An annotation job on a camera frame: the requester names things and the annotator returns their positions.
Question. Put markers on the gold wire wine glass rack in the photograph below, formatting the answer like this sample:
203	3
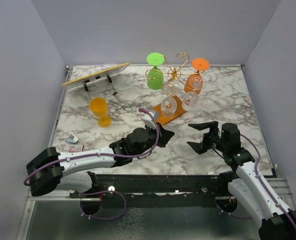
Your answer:
171	80

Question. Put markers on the small red white card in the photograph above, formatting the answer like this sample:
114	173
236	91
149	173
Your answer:
75	148

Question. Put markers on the black metal base rail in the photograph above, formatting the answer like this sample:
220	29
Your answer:
158	191

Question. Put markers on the yellow-orange plastic wine glass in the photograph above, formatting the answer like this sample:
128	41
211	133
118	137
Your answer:
99	108

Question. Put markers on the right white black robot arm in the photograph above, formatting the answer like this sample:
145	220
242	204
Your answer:
274	218

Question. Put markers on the orange plastic wine glass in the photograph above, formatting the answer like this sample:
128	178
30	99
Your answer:
200	65

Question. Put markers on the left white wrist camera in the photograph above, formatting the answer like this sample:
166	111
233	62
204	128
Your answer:
150	122

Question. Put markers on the clear wine glass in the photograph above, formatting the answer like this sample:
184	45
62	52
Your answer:
192	89
178	134
169	104

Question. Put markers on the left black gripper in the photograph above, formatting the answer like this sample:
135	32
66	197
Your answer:
163	135

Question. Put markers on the yellow framed whiteboard stand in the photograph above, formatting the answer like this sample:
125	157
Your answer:
106	73

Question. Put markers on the small blue white object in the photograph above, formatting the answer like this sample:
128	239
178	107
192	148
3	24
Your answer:
72	139

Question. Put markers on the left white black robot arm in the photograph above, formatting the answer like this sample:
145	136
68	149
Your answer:
47	170

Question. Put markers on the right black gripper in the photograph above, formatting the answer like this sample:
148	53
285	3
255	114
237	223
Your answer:
203	146

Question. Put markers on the green plastic wine glass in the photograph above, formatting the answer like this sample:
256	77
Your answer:
155	78

